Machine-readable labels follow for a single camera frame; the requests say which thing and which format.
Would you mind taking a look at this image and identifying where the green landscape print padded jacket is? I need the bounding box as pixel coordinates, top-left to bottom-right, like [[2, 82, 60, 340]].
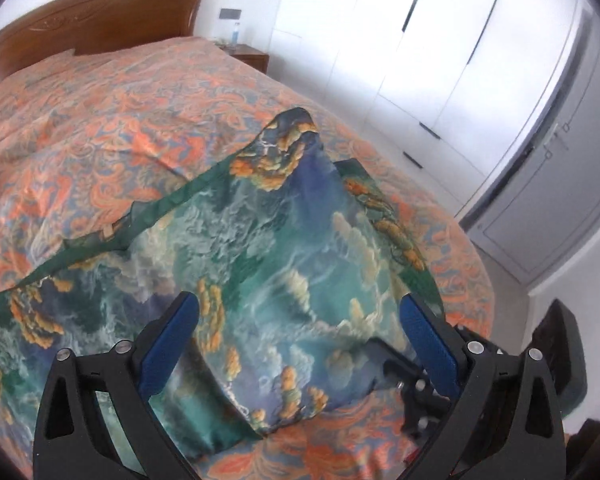
[[0, 108, 443, 460]]

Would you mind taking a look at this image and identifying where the grey bedroom door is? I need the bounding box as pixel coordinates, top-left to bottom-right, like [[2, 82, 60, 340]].
[[460, 8, 600, 288]]

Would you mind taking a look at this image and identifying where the orange floral bed cover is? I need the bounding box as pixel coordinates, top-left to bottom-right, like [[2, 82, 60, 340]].
[[0, 37, 494, 479]]

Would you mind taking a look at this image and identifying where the brown wooden nightstand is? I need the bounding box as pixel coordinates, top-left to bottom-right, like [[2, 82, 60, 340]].
[[222, 44, 270, 74]]

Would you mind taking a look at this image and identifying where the clear plastic water bottle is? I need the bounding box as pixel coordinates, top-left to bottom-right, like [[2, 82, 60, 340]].
[[230, 22, 240, 49]]

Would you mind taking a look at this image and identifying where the brown wooden headboard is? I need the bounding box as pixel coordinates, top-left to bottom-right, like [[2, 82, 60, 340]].
[[0, 0, 201, 83]]

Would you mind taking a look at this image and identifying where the white wardrobe with black handles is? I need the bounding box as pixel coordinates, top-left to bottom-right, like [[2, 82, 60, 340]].
[[271, 0, 580, 216]]

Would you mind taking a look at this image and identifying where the grey wall switch panel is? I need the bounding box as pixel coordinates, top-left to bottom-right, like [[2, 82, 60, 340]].
[[219, 8, 242, 21]]

